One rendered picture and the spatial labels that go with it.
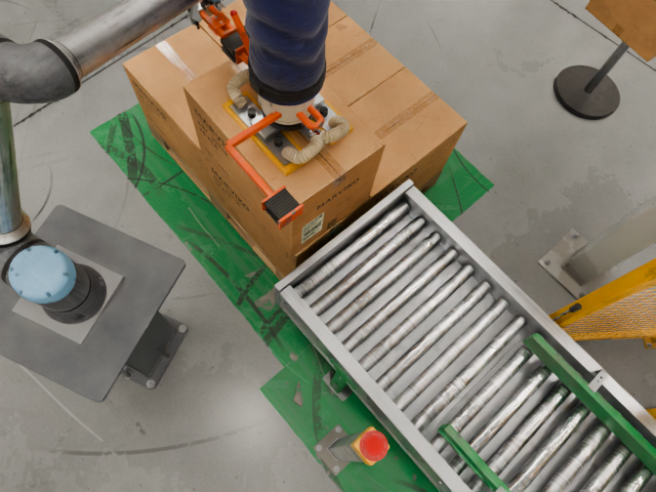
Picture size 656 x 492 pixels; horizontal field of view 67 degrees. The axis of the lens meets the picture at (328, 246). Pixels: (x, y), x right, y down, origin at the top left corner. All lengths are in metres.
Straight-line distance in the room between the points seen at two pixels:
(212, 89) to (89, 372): 0.99
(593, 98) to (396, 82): 1.46
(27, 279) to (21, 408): 1.16
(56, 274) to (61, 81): 0.56
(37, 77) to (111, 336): 0.85
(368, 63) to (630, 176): 1.67
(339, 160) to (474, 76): 1.80
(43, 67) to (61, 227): 0.84
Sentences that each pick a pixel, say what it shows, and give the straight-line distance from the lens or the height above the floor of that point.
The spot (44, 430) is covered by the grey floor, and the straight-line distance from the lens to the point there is 2.56.
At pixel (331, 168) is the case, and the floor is 0.94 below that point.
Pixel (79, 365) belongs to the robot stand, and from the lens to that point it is 1.73.
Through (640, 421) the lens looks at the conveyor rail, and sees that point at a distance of 2.12.
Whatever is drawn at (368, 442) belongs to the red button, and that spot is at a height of 1.04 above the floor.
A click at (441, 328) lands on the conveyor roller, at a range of 1.91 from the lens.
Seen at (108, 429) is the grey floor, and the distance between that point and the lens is 2.46.
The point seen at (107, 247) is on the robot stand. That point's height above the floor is 0.75.
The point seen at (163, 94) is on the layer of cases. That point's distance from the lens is 2.37.
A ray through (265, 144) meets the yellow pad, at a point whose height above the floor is 0.96.
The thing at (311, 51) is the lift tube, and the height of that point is 1.34.
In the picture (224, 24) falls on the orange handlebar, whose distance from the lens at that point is 1.82.
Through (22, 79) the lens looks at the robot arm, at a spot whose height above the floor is 1.54.
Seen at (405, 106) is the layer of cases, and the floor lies 0.54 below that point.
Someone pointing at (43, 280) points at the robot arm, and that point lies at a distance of 1.52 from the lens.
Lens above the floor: 2.33
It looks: 67 degrees down
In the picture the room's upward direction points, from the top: 10 degrees clockwise
